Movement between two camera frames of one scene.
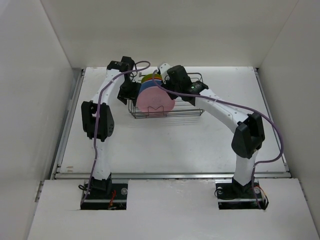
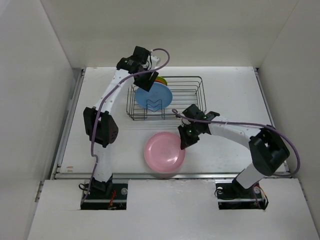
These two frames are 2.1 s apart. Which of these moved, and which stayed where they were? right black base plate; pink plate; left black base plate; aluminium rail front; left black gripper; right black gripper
Moved: right black gripper; pink plate; left black gripper
Stayed: right black base plate; aluminium rail front; left black base plate
